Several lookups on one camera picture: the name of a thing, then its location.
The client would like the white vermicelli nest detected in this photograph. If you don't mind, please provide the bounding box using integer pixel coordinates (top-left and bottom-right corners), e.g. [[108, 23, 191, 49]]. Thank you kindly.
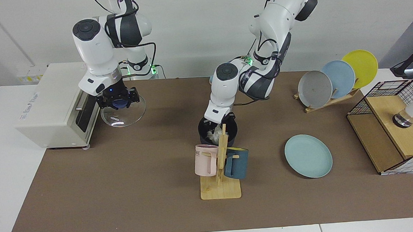
[[206, 126, 226, 144]]

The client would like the glass lid with blue knob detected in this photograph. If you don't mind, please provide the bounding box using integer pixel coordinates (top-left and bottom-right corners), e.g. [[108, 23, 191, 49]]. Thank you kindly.
[[100, 95, 147, 128]]

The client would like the teal round plate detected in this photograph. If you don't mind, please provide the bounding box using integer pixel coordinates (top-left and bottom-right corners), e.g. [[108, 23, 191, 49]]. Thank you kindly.
[[283, 133, 334, 180]]

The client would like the grey plate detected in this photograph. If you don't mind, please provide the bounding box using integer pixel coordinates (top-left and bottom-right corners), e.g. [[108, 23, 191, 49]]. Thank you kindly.
[[297, 69, 334, 110]]

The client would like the wooden plate rack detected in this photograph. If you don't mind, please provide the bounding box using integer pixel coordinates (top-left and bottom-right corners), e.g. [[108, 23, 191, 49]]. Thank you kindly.
[[294, 87, 361, 114]]

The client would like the light blue plate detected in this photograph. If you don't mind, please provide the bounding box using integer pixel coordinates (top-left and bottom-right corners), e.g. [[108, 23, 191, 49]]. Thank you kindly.
[[320, 59, 357, 100]]

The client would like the yellow plate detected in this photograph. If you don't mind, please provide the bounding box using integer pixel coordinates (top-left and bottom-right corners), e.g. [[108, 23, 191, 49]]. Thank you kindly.
[[341, 49, 379, 90]]

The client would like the dark blue cup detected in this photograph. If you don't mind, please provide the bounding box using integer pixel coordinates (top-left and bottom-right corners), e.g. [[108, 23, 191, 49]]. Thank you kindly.
[[223, 146, 250, 180]]

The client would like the pink cup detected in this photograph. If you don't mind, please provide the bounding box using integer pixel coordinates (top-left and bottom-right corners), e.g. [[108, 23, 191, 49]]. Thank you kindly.
[[193, 144, 220, 177]]

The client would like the pale toaster oven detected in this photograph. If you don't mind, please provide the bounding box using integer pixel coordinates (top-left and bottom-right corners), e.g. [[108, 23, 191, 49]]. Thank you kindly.
[[11, 61, 108, 154]]

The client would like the wooden cup stand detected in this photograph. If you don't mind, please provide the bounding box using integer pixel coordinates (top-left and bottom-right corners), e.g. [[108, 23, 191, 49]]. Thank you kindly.
[[197, 123, 242, 201]]

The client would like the brown table cloth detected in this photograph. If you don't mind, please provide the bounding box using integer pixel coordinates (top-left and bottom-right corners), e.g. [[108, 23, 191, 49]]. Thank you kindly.
[[0, 66, 413, 232]]

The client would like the black stand pole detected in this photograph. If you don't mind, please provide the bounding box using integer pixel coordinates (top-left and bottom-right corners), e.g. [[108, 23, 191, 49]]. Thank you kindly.
[[388, 38, 413, 79]]

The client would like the black pot with blue handle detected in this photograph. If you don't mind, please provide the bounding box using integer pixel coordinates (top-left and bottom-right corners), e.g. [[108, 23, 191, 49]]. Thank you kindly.
[[197, 113, 239, 149]]

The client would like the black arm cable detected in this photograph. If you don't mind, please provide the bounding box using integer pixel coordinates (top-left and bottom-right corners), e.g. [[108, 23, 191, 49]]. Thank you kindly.
[[229, 31, 286, 106], [91, 0, 158, 80]]

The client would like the white wall outlet box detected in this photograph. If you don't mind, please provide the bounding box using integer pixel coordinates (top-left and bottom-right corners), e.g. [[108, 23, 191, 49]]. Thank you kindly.
[[16, 64, 49, 85]]

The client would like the wire basket with wooden floor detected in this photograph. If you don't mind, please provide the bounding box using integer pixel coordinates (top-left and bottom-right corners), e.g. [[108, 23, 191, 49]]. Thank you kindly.
[[345, 79, 413, 177]]

